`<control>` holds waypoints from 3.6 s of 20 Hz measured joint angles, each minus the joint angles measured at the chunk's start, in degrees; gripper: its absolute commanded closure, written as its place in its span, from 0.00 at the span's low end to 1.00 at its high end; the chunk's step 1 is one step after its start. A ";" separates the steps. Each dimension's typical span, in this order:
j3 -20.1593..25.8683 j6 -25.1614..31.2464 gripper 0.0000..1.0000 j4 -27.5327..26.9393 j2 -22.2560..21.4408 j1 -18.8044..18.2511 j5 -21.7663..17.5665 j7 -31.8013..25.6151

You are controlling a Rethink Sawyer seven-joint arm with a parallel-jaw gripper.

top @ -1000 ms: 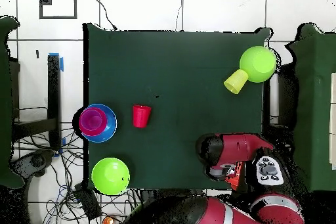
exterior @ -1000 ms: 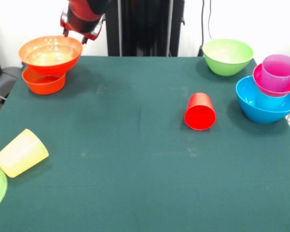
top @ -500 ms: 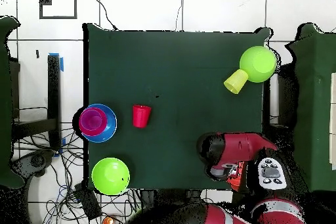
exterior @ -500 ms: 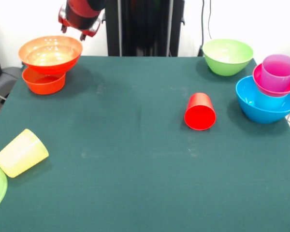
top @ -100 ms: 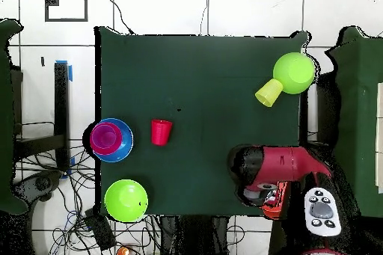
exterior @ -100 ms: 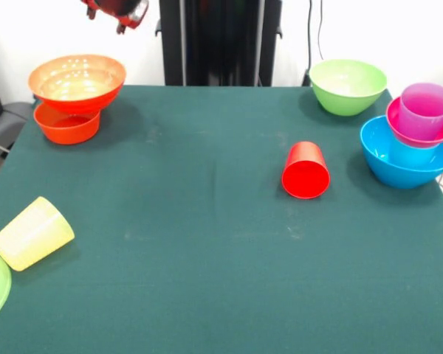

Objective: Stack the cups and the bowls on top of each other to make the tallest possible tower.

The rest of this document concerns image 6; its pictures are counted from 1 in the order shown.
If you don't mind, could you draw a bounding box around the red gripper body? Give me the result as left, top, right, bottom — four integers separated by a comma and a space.
80, 0, 150, 31

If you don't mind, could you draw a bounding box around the large orange bowl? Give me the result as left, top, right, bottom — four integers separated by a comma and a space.
27, 54, 128, 115

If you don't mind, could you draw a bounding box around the small orange bowl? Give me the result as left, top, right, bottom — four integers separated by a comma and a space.
33, 102, 101, 145

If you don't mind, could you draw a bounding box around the yellow cup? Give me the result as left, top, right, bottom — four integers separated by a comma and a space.
0, 195, 76, 272

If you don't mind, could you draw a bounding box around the red cup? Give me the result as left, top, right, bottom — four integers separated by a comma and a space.
281, 141, 332, 201

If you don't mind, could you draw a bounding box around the pink bowl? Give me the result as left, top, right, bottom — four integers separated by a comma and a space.
385, 96, 443, 149

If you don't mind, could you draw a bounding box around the purple cup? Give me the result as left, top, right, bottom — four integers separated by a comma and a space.
397, 82, 443, 142

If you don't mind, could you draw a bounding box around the blue cup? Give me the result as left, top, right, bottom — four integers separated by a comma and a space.
387, 139, 441, 167

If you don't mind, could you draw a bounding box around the blue bowl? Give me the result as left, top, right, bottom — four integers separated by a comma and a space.
360, 114, 443, 190

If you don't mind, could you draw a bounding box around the gray chair base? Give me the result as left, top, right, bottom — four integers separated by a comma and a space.
0, 101, 33, 152

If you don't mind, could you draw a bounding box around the dark green table cloth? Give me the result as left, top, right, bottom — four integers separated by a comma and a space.
0, 83, 443, 354

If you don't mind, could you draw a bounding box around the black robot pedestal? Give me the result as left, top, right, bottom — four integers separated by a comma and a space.
155, 0, 284, 88

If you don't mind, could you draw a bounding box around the black wall cable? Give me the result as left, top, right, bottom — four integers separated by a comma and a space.
317, 0, 328, 62
302, 0, 315, 88

